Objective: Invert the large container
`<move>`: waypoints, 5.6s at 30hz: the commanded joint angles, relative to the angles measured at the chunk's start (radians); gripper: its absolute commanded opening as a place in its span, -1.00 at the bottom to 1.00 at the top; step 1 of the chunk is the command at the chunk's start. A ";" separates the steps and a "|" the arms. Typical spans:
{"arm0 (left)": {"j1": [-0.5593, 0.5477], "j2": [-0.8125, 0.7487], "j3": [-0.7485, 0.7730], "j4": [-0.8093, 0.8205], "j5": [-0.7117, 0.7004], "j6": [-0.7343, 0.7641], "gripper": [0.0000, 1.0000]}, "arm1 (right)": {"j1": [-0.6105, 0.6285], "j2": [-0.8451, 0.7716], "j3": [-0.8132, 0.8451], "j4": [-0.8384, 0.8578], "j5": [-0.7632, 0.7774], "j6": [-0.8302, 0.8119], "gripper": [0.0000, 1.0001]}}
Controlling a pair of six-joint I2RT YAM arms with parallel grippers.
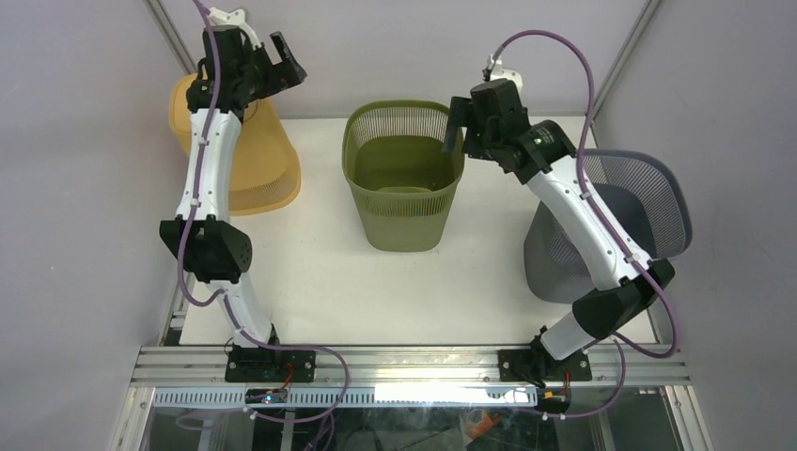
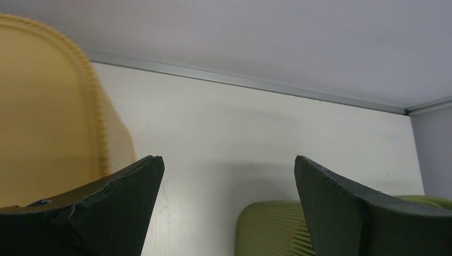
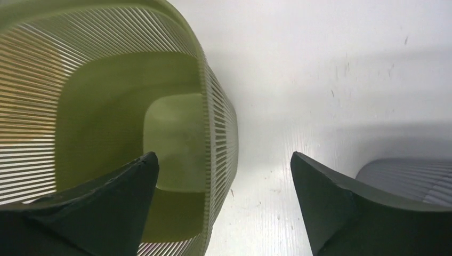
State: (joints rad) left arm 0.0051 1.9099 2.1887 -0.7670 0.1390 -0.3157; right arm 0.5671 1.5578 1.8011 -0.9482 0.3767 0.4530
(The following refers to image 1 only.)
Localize green plastic basket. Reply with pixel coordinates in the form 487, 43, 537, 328
341, 100, 465, 252

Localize yellow plastic basket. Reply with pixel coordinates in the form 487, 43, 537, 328
168, 74, 302, 216

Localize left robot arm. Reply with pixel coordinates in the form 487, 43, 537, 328
159, 23, 306, 381

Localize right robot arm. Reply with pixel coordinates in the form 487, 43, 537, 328
444, 79, 675, 385

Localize grey plastic basket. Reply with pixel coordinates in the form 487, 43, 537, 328
524, 148, 693, 304

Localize orange object under table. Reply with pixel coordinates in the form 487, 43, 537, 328
461, 409, 503, 441

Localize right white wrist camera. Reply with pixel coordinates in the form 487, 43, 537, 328
482, 54, 524, 91

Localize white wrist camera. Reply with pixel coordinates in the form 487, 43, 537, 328
208, 7, 264, 51
482, 54, 524, 91

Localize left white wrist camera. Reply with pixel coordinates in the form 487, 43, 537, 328
208, 7, 264, 51

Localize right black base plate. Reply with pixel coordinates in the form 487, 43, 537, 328
497, 349, 592, 383

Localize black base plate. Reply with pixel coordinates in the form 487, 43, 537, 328
225, 346, 317, 383
497, 349, 592, 383

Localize white slotted cable duct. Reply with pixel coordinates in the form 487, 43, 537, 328
153, 382, 538, 410

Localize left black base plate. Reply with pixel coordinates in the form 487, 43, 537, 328
225, 346, 317, 383

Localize aluminium mounting rail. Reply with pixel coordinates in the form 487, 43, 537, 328
111, 344, 714, 450

